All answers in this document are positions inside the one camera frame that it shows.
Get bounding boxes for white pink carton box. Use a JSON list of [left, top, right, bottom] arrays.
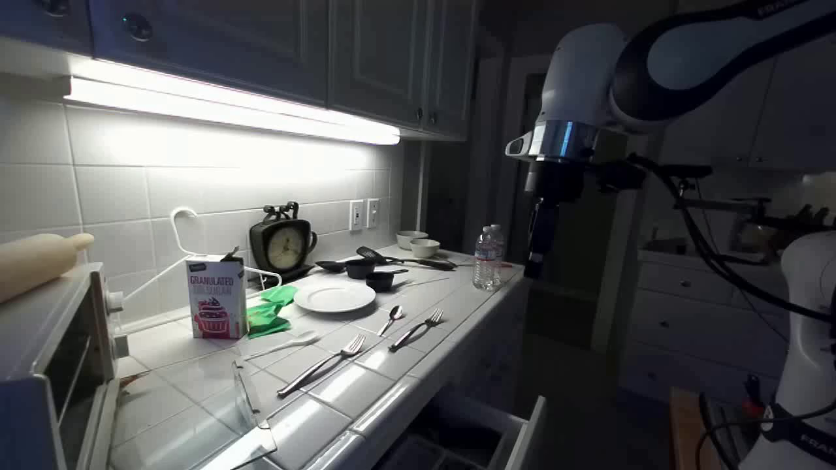
[[183, 253, 249, 342]]

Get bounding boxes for black retro table clock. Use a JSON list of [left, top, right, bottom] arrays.
[[249, 201, 320, 282]]

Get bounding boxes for black ladle cup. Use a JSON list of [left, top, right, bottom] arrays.
[[313, 253, 386, 282]]

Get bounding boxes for dark handled fork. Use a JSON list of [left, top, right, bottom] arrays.
[[386, 313, 448, 356]]

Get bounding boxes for white background cabinets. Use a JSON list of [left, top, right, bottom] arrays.
[[621, 252, 795, 403]]

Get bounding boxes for wooden rolling pin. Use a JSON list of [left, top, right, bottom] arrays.
[[0, 231, 100, 308]]

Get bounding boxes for steel spoon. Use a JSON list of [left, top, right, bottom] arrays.
[[376, 302, 407, 340]]

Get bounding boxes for white base cabinets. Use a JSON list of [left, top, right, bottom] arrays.
[[448, 276, 535, 415]]

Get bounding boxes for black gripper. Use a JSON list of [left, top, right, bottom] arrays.
[[520, 159, 587, 270]]

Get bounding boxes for large white ceramic bowl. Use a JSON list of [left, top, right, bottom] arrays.
[[395, 227, 432, 253]]

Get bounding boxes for small white ceramic bowl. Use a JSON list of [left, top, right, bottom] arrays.
[[411, 238, 445, 262]]

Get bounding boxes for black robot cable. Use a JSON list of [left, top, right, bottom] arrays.
[[636, 155, 836, 325]]

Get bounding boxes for wooden platform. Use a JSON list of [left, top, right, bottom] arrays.
[[667, 387, 743, 470]]

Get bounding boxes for white power cord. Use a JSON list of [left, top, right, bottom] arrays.
[[116, 205, 286, 308]]

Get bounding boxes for under-cabinet light bar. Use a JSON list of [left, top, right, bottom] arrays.
[[64, 74, 402, 150]]

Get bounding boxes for black measuring cup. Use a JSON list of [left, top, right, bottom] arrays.
[[363, 263, 411, 296]]

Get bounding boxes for clear plastic water bottle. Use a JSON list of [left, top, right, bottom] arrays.
[[484, 223, 510, 284], [470, 227, 503, 292]]

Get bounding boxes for white round plate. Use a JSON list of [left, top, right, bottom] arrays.
[[294, 275, 380, 315]]

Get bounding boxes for open white kitchen drawer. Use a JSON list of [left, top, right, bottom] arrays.
[[375, 387, 550, 470]]

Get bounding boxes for black spatula red handle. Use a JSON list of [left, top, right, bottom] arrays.
[[356, 242, 457, 272]]

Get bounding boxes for upper wall cabinets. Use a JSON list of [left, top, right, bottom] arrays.
[[0, 0, 482, 141]]

